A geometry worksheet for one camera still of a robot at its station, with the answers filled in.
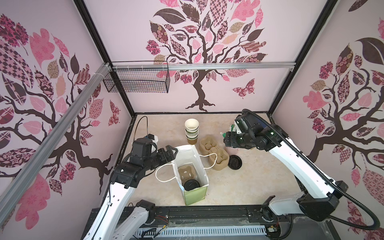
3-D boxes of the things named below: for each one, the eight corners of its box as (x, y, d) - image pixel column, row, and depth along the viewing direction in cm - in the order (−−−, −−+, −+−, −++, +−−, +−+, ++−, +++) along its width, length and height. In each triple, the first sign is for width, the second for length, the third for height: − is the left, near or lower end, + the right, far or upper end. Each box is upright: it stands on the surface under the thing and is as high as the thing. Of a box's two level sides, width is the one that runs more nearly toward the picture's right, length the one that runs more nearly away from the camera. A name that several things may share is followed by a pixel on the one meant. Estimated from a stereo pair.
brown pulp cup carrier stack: (216, 175, 89) (218, 168, 81) (196, 148, 101) (196, 139, 93) (230, 166, 92) (233, 158, 85) (209, 141, 105) (210, 132, 97)
